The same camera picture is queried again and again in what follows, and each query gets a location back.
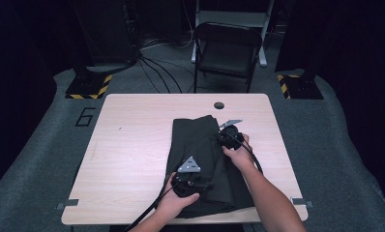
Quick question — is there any black pleated skirt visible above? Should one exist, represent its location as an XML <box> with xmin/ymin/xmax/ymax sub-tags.
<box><xmin>163</xmin><ymin>114</ymin><xmax>256</xmax><ymax>219</ymax></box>

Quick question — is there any grey tape strip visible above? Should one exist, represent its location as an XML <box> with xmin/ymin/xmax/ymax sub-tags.
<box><xmin>290</xmin><ymin>196</ymin><xmax>314</xmax><ymax>209</ymax></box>
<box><xmin>55</xmin><ymin>198</ymin><xmax>80</xmax><ymax>211</ymax></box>

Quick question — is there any black folding chair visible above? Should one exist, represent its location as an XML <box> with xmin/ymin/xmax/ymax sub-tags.
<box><xmin>192</xmin><ymin>21</ymin><xmax>263</xmax><ymax>95</ymax></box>

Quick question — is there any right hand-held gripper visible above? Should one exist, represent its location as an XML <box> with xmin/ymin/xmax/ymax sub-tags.
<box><xmin>217</xmin><ymin>119</ymin><xmax>246</xmax><ymax>152</ymax></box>

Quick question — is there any white metal stand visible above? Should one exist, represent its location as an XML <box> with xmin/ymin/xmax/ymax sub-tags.
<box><xmin>190</xmin><ymin>0</ymin><xmax>276</xmax><ymax>68</ymax></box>

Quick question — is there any person's left hand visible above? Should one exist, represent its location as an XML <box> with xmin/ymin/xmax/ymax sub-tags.
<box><xmin>155</xmin><ymin>172</ymin><xmax>201</xmax><ymax>220</ymax></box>

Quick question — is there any dark cabinet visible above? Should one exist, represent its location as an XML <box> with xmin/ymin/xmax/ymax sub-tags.
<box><xmin>69</xmin><ymin>0</ymin><xmax>140</xmax><ymax>66</ymax></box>

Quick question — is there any black stand base striped edge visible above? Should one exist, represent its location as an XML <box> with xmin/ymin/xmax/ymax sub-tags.
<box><xmin>65</xmin><ymin>66</ymin><xmax>113</xmax><ymax>101</ymax></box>
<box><xmin>277</xmin><ymin>70</ymin><xmax>324</xmax><ymax>101</ymax></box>

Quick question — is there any person's right hand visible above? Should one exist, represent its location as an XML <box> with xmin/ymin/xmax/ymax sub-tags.
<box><xmin>222</xmin><ymin>133</ymin><xmax>256</xmax><ymax>172</ymax></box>

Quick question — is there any bundle of black floor cables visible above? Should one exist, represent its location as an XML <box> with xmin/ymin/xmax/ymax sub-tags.
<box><xmin>136</xmin><ymin>35</ymin><xmax>196</xmax><ymax>95</ymax></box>

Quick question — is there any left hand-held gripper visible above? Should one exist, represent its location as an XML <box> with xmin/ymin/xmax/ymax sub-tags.
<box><xmin>170</xmin><ymin>156</ymin><xmax>212</xmax><ymax>198</ymax></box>

